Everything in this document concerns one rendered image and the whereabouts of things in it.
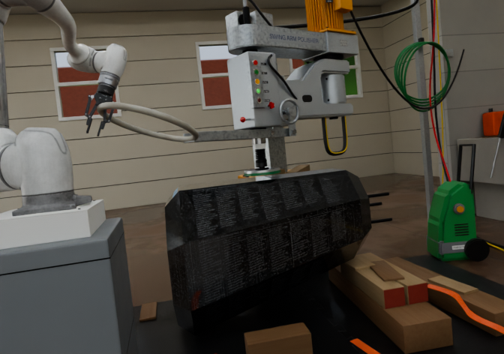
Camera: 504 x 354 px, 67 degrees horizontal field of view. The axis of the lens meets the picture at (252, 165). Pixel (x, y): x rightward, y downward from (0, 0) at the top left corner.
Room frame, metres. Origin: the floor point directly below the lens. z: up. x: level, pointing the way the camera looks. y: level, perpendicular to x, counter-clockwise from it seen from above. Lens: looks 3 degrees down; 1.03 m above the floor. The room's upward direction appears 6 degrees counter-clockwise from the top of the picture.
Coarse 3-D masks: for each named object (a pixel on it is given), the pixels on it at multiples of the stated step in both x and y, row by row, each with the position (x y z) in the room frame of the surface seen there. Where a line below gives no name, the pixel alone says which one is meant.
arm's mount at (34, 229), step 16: (80, 208) 1.19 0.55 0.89; (96, 208) 1.31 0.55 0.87; (0, 224) 1.12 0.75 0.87; (16, 224) 1.13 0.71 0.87; (32, 224) 1.14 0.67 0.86; (48, 224) 1.14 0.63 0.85; (64, 224) 1.15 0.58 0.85; (80, 224) 1.16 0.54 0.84; (96, 224) 1.28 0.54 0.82; (0, 240) 1.12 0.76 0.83; (16, 240) 1.13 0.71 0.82; (32, 240) 1.13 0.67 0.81; (48, 240) 1.14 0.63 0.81
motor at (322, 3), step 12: (312, 0) 2.58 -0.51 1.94; (324, 0) 2.53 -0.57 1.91; (336, 0) 2.52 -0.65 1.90; (348, 0) 2.54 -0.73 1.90; (312, 12) 2.58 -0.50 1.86; (324, 12) 2.55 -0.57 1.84; (336, 12) 2.54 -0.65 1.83; (312, 24) 2.60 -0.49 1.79; (324, 24) 2.55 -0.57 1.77; (336, 24) 2.54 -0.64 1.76
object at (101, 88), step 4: (100, 84) 1.80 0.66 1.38; (100, 88) 1.79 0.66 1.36; (104, 88) 1.79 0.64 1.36; (108, 88) 1.80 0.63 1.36; (112, 88) 1.82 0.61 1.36; (96, 92) 1.80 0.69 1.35; (100, 92) 1.80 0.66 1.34; (104, 92) 1.79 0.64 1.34; (108, 92) 1.80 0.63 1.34; (112, 92) 1.82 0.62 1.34; (96, 96) 1.80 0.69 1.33; (100, 96) 1.80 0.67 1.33; (104, 96) 1.81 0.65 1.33; (108, 96) 1.82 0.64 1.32; (112, 96) 1.83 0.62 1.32; (96, 100) 1.80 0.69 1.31; (100, 100) 1.80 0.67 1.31; (108, 100) 1.81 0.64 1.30
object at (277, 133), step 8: (280, 128) 2.28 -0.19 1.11; (288, 128) 2.32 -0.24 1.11; (200, 136) 1.97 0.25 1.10; (208, 136) 2.00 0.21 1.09; (216, 136) 2.02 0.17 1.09; (224, 136) 2.05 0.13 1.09; (232, 136) 2.08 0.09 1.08; (240, 136) 2.11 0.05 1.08; (248, 136) 2.14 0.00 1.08; (256, 136) 2.18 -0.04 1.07; (264, 136) 2.21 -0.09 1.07; (272, 136) 2.24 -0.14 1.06; (280, 136) 2.42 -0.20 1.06
